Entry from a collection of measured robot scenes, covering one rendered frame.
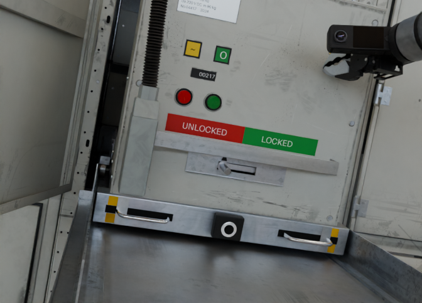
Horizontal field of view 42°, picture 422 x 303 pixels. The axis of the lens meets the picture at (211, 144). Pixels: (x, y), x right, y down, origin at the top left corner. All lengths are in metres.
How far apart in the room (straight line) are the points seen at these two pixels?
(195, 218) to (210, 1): 0.43
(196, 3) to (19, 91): 0.38
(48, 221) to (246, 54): 0.63
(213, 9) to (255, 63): 0.14
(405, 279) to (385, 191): 0.52
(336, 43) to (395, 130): 0.57
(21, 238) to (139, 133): 0.52
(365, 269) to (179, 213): 0.39
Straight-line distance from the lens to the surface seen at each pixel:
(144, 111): 0.98
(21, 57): 1.08
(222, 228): 1.11
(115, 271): 0.89
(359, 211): 1.50
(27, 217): 1.37
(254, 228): 1.16
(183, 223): 1.13
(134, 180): 0.99
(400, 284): 1.06
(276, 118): 1.13
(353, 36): 1.00
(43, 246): 1.41
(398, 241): 1.60
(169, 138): 1.05
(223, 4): 1.10
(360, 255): 1.19
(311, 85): 1.15
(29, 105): 1.14
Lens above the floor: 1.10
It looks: 4 degrees down
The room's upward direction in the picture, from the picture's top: 10 degrees clockwise
